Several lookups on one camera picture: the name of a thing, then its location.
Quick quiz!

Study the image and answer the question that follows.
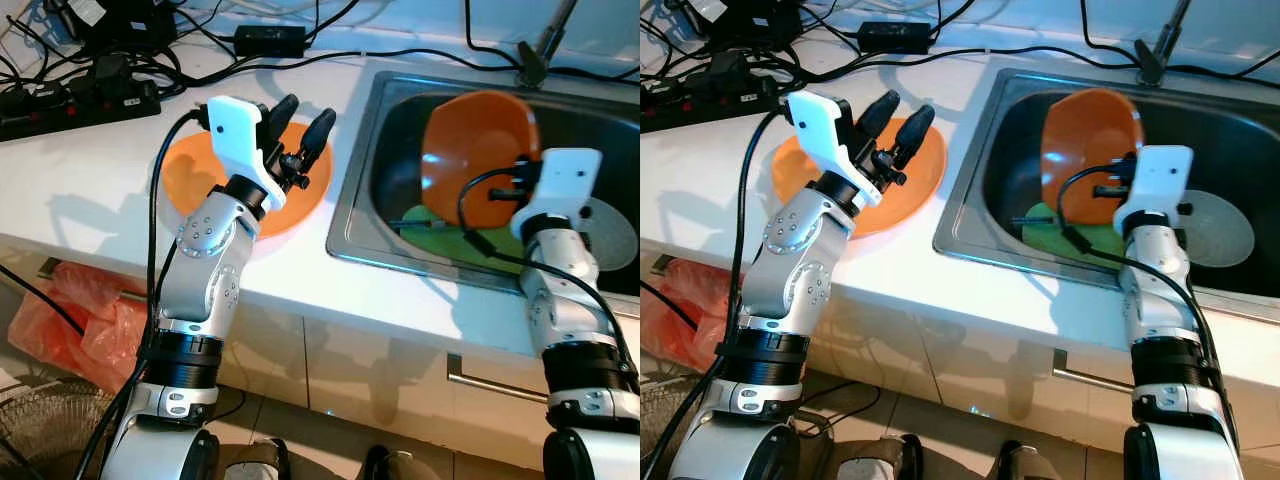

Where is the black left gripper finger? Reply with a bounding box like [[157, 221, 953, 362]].
[[893, 104, 937, 171], [855, 90, 901, 141], [297, 107, 338, 171], [262, 94, 302, 143]]

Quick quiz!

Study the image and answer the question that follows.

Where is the orange bowl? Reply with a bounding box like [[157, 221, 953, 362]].
[[1040, 88, 1144, 226], [420, 90, 542, 201]]

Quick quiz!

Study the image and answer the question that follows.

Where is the steel kitchen sink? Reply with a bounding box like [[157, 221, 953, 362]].
[[933, 68, 1280, 301], [326, 70, 641, 296]]

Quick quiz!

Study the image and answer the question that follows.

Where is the orange plate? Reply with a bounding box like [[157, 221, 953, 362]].
[[770, 117, 947, 238], [160, 118, 334, 239]]

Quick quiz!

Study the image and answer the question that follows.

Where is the black power adapter brick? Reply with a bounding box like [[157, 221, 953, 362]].
[[858, 22, 933, 54], [233, 25, 309, 57]]

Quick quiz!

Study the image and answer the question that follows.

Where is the green plate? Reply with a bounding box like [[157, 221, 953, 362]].
[[1020, 200, 1131, 259], [403, 203, 536, 273]]

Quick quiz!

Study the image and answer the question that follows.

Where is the metal faucet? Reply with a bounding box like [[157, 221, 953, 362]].
[[515, 0, 581, 89], [1135, 0, 1196, 86]]

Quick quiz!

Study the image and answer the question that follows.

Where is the black power strip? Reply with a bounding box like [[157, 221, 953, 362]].
[[640, 75, 786, 134], [0, 78, 163, 143]]

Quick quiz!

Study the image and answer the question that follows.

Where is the black adapter cluster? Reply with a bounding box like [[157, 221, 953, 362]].
[[55, 0, 183, 53], [690, 0, 806, 49]]

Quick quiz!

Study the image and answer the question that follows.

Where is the white cabinet door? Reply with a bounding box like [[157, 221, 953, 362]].
[[300, 320, 546, 471], [0, 245, 306, 401]]

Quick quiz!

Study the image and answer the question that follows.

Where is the orange plastic bag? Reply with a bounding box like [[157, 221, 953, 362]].
[[640, 258, 746, 366], [8, 262, 151, 396]]

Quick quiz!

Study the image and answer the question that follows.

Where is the robot right leg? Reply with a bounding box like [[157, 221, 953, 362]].
[[360, 445, 431, 480]]

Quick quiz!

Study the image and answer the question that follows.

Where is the robot leg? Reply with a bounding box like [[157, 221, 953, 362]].
[[360, 445, 431, 480], [222, 437, 291, 480]]

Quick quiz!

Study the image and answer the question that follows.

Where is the robot left leg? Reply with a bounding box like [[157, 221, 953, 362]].
[[222, 437, 291, 480]]

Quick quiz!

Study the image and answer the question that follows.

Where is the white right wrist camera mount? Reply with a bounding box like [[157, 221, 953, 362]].
[[1115, 145, 1196, 226], [520, 147, 605, 223]]

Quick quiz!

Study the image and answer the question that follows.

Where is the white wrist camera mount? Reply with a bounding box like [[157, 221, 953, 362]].
[[203, 97, 284, 198], [1115, 145, 1196, 226], [785, 90, 883, 208], [520, 147, 605, 223]]

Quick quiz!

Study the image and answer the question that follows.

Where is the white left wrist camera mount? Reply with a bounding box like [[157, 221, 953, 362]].
[[203, 97, 284, 198], [785, 90, 883, 208]]

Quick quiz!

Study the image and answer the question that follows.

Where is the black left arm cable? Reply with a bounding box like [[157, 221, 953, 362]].
[[72, 108, 211, 480], [645, 108, 796, 480]]

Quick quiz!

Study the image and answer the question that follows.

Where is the black floor cable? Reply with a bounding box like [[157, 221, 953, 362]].
[[0, 262, 86, 336]]

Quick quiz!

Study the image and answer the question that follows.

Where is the wire guard floor fan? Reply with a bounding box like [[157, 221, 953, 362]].
[[0, 380, 131, 480]]

